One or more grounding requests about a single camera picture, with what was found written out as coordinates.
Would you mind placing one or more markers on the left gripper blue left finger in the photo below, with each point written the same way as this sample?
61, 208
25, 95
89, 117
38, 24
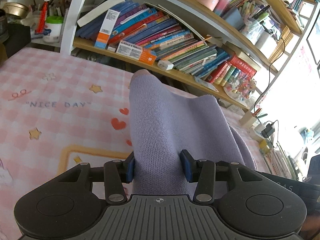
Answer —
117, 173

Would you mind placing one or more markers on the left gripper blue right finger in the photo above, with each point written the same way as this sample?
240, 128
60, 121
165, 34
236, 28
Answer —
203, 173

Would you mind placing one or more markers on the purple and pink knit sweater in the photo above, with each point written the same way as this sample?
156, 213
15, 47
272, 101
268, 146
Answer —
162, 124

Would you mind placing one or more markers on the stack of books at right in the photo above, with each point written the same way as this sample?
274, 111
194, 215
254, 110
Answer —
279, 165

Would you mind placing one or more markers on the small yellow glass jar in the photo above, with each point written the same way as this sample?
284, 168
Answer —
264, 147

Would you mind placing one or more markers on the white power strip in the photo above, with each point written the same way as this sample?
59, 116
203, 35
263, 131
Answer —
255, 132

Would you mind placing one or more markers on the black power adapter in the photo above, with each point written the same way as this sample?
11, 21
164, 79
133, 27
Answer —
268, 131

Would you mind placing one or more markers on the pink checkered cartoon table mat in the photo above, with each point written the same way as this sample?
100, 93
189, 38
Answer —
59, 111

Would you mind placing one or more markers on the red thick dictionary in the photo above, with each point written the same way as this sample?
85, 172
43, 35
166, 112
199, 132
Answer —
234, 61

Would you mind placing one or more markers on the small white charger block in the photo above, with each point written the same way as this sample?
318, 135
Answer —
165, 65

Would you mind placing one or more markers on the white orange medicine box flat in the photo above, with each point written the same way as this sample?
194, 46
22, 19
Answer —
136, 52

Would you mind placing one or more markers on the white orange medicine box upright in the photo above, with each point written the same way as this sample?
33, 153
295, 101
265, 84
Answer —
106, 28

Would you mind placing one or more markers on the wooden white bookshelf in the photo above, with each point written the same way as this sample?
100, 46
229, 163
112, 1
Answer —
176, 30

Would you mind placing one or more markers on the white jar green lid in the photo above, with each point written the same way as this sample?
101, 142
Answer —
52, 29

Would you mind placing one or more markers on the red white figurine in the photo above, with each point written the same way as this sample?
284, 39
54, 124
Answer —
43, 16

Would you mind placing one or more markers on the gold metal bowl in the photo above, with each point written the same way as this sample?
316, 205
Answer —
16, 9

